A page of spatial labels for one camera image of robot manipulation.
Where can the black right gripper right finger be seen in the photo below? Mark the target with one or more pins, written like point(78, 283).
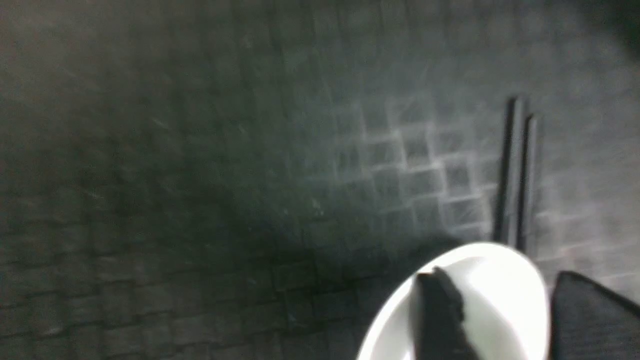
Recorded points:
point(592, 322)

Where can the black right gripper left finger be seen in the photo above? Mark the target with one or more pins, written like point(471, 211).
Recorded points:
point(440, 334)

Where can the white ceramic soup spoon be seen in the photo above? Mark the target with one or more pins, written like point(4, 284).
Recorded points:
point(504, 303)

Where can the black chopstick with gold band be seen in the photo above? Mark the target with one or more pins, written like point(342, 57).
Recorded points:
point(507, 214)

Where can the black plastic serving tray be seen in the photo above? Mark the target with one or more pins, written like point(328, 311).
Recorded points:
point(250, 179)

